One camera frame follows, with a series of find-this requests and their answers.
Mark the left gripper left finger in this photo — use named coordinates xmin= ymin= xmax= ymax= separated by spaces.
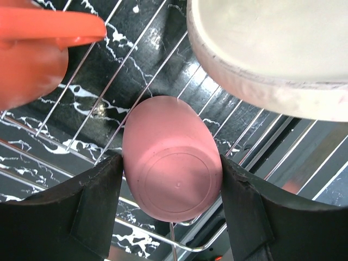
xmin=1 ymin=154 xmax=123 ymax=260

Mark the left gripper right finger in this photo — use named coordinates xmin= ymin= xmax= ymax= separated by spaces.
xmin=221 ymin=156 xmax=347 ymax=260

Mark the pink cream branch plate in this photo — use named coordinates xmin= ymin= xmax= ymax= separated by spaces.
xmin=187 ymin=1 xmax=347 ymax=122

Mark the orange mug white inside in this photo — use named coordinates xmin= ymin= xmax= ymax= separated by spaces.
xmin=1 ymin=1 xmax=107 ymax=110

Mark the metal wire dish rack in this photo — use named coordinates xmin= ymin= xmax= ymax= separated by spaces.
xmin=1 ymin=1 xmax=347 ymax=260

